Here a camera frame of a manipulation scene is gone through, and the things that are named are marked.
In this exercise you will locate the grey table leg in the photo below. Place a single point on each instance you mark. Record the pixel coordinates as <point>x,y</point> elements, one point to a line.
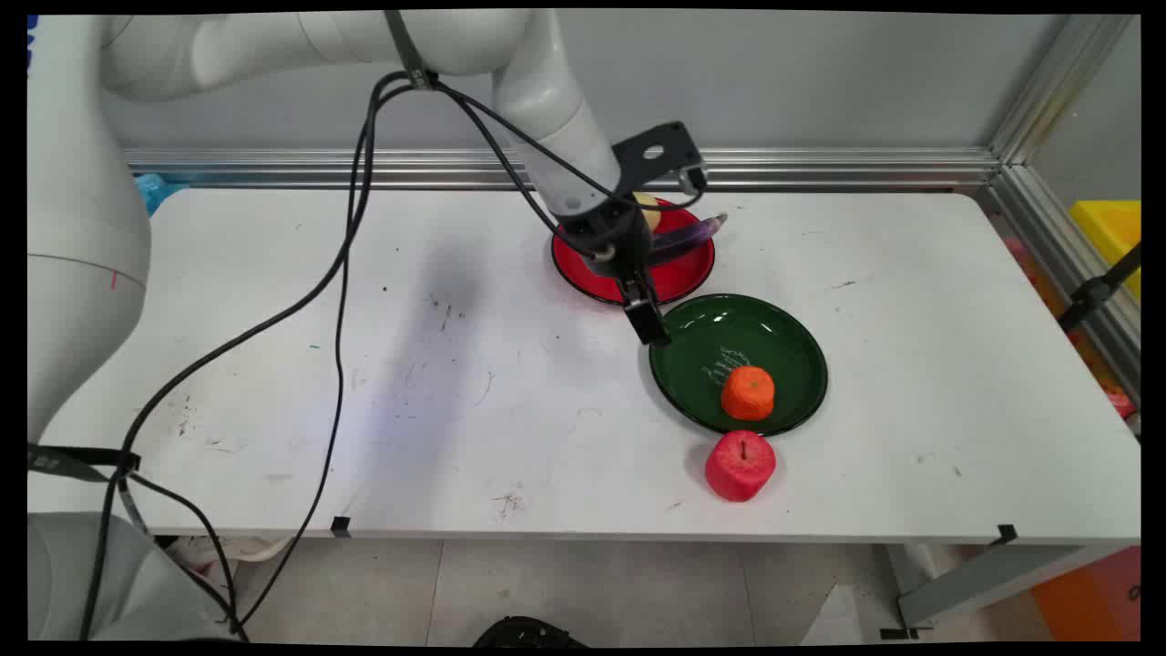
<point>984,579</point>

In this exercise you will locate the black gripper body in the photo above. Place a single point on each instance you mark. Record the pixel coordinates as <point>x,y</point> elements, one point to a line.
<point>612,237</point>

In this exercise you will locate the orange box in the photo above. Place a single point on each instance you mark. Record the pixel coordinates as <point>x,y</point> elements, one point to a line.
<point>1093,592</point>

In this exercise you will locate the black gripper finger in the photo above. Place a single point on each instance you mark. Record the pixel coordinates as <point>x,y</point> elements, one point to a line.
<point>638,296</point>
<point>659,323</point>

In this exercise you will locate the orange toy fruit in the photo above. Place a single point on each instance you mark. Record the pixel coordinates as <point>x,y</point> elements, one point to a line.
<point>748,392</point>

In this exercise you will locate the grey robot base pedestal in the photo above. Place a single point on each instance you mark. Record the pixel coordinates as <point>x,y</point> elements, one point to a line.
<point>137,583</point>

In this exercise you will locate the black clamp rod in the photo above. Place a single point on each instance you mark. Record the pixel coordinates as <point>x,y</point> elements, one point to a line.
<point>1093,292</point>

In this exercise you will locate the red toy apple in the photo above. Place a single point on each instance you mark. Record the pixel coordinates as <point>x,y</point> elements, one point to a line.
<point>740,466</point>

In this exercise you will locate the yellow plastic box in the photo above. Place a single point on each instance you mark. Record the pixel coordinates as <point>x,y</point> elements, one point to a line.
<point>1111,228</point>

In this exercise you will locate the white shoe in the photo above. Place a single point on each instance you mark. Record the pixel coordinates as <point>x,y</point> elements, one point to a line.
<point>219,549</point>

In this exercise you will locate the green round plate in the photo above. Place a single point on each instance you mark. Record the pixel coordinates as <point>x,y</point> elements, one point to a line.
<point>792,351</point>

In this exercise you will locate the aluminium side frame rail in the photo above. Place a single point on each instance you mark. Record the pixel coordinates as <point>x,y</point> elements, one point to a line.
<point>1057,109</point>

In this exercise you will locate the aluminium back frame rail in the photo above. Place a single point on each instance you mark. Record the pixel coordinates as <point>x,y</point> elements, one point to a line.
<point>820,169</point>

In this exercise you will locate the yellow toy fruit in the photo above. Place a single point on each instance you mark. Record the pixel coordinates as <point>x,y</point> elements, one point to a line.
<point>649,211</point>

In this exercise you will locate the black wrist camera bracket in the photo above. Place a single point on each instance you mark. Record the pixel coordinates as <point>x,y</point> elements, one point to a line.
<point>669,146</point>

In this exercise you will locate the red round plate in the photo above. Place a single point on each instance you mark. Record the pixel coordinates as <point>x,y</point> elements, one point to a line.
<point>688,269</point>

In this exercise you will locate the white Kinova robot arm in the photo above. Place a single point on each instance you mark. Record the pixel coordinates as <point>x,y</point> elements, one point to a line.
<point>82,228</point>

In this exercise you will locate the black shoe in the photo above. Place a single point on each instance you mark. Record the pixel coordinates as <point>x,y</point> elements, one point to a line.
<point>528,633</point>

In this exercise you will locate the purple toy eggplant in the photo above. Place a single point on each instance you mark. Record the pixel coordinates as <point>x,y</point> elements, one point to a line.
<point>688,235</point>

